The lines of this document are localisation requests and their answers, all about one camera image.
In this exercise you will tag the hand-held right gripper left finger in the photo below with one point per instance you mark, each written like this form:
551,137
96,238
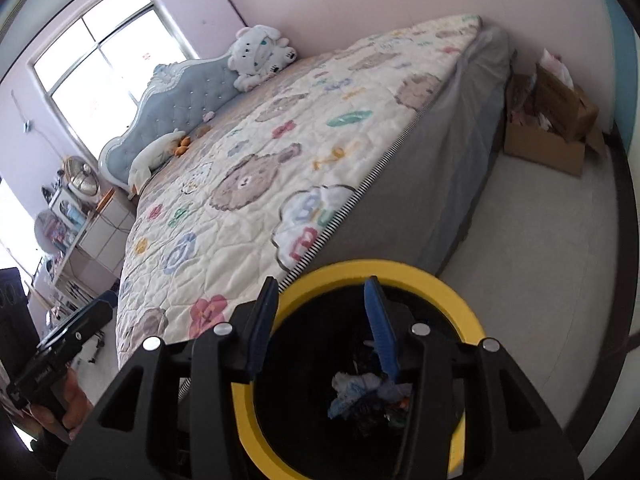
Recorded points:
262,330

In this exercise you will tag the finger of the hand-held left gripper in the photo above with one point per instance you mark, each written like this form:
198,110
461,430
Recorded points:
85,325

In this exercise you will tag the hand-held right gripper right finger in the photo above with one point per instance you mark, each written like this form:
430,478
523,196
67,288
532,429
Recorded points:
382,330

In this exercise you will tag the yellow-rimmed black bin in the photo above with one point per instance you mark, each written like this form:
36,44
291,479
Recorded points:
350,270

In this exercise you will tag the person's left hand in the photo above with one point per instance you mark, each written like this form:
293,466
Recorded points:
77,405

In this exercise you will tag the white cluttered desk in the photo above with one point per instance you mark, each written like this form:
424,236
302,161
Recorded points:
75,270

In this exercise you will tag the black cabinet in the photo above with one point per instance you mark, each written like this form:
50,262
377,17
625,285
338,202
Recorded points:
12,310

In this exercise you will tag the person's leg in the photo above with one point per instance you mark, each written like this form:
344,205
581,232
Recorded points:
45,455

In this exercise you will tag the white nightstand with drawers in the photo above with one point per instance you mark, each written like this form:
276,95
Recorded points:
107,230

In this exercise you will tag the light blue bottle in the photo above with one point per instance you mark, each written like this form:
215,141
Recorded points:
77,217

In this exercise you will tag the narrow side window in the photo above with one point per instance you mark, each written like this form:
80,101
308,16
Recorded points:
15,230

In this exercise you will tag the white cosmetic case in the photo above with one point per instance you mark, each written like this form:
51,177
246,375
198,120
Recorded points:
67,205

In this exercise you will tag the round metal table fan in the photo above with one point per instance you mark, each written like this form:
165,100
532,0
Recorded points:
82,177

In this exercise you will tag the white goose plush pillow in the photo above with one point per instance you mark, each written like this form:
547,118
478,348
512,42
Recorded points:
150,157

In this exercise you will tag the small orange plush toy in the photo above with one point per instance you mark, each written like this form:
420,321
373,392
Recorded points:
181,147

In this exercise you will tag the small brown plush toy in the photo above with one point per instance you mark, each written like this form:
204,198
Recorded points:
203,131

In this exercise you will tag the small pink plush toy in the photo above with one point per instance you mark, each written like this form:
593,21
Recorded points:
208,116

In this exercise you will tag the open cardboard box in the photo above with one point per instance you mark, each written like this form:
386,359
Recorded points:
540,150

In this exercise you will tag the bed with blue tufted headboard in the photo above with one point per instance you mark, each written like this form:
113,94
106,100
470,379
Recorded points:
200,85

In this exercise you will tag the large metal-framed window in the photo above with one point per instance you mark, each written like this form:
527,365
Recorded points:
100,60

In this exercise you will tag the white plush dog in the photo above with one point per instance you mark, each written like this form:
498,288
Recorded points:
255,55

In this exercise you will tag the pink plastic bag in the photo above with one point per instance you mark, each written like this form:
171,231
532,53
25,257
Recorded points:
555,65

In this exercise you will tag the blue door frame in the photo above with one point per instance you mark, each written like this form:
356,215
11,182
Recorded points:
625,60

